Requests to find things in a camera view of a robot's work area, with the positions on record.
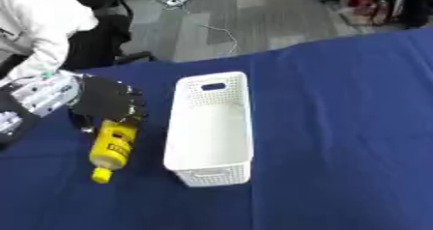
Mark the black office chair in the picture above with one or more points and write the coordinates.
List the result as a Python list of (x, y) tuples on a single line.
[(104, 37)]

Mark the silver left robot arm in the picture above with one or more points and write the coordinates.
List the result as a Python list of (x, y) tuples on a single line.
[(39, 95)]

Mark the yellow bottle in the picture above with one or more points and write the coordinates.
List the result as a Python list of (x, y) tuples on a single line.
[(112, 145)]

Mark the red and yellow bag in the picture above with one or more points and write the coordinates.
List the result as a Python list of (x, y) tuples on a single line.
[(369, 2)]

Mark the white perforated plastic basket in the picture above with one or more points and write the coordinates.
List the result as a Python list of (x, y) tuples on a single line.
[(210, 134)]

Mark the person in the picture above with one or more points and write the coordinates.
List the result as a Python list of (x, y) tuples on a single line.
[(39, 24)]

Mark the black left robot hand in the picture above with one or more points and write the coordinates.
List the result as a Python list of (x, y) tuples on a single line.
[(107, 98)]

